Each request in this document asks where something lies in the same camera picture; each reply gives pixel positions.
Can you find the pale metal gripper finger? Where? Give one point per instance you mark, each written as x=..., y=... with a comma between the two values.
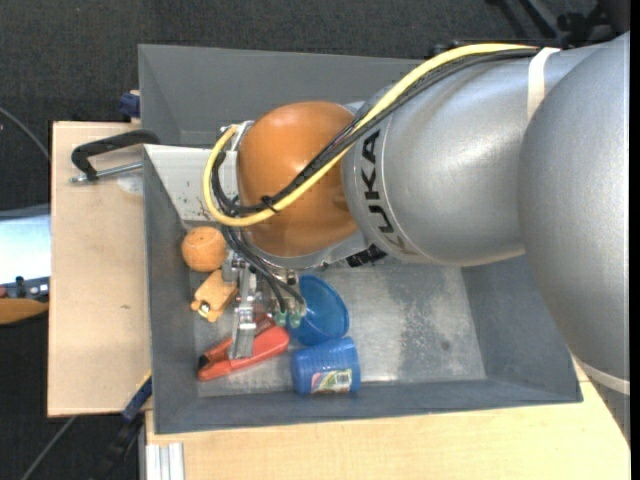
x=248, y=333
x=235, y=340

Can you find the red hand tool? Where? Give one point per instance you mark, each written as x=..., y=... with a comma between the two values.
x=267, y=344

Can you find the tan wooden toy block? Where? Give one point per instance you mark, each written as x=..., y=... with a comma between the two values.
x=214, y=295

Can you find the orange ball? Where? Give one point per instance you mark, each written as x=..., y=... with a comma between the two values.
x=202, y=249

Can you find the blue plastic bowl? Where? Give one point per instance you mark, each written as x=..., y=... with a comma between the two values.
x=322, y=313

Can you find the blue ribbed labelled container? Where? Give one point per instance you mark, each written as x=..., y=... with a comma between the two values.
x=325, y=363

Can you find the pale wood board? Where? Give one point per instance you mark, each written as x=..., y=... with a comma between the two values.
x=95, y=278

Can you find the grey metal bin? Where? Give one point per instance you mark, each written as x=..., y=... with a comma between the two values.
x=430, y=318

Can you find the black cylinder on white bracket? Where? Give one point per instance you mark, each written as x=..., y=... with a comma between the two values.
x=365, y=257

